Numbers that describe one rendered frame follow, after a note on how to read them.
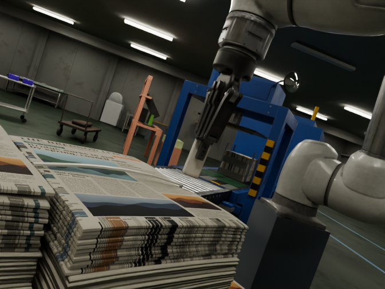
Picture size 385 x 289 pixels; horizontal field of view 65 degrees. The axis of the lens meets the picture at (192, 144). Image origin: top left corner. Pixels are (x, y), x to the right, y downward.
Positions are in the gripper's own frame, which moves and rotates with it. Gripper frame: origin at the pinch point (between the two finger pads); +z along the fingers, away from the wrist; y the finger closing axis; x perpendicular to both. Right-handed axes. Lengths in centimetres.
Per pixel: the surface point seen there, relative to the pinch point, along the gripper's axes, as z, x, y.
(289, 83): -59, 98, -155
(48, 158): 7.9, -23.5, 1.9
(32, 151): 8.0, -26.4, 0.3
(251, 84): -52, 84, -188
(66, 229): 9.1, -17.4, 21.3
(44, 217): 8.7, -19.8, 20.7
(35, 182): 6.5, -22.2, 17.8
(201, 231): 7.3, -0.7, 15.9
